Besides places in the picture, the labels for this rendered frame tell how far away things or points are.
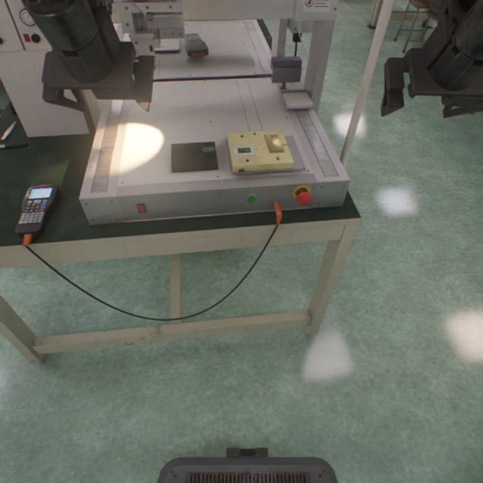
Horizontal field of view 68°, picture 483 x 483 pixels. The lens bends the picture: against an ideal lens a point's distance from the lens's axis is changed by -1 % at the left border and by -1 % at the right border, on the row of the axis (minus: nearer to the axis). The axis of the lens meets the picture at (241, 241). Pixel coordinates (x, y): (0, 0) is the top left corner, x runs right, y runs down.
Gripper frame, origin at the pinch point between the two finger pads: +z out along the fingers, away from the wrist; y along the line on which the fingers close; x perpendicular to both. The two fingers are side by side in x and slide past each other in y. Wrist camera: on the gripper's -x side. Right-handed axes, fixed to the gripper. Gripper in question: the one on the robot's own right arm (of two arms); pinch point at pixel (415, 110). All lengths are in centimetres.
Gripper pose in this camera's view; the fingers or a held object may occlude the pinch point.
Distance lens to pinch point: 63.0
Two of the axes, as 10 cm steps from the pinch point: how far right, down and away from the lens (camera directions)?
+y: -10.0, -0.1, -0.2
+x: -0.1, 9.8, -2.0
